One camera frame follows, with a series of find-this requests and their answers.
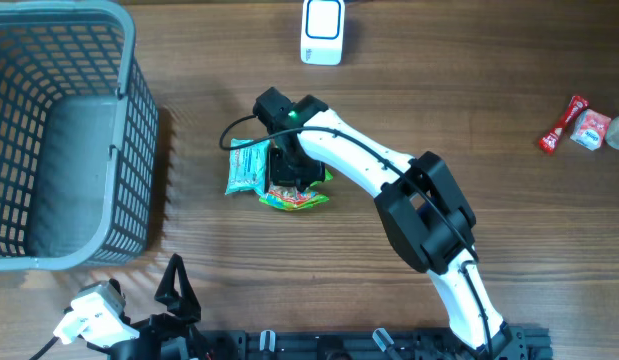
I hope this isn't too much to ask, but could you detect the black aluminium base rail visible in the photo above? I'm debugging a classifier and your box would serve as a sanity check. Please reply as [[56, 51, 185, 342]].
[[202, 326, 554, 360]]

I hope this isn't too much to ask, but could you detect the white barcode scanner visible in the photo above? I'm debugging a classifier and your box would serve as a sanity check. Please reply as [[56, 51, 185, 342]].
[[300, 0, 345, 66]]

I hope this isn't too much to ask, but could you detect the black left camera cable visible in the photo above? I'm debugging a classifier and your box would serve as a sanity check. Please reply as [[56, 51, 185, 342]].
[[27, 335, 60, 360]]

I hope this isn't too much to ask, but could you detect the grey plastic shopping basket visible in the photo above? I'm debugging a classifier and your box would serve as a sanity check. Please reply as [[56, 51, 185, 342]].
[[0, 1, 159, 271]]

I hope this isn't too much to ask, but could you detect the black right camera cable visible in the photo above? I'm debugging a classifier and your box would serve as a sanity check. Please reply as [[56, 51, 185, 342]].
[[218, 113, 493, 360]]

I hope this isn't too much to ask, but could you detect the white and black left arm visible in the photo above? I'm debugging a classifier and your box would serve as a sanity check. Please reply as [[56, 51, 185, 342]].
[[87, 253, 215, 360]]

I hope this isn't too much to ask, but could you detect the small red white box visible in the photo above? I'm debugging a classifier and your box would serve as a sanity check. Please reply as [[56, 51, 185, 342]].
[[570, 109, 611, 151]]

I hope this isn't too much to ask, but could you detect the teal tissue packet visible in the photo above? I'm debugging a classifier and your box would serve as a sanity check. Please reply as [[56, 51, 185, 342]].
[[225, 140, 270, 196]]

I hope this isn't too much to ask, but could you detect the Haribo gummy candy bag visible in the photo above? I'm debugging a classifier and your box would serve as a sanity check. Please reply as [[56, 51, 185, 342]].
[[256, 172, 329, 211]]

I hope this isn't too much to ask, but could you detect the black camera cable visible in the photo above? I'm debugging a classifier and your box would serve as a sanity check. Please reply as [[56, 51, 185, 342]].
[[218, 113, 493, 360], [27, 335, 60, 360]]

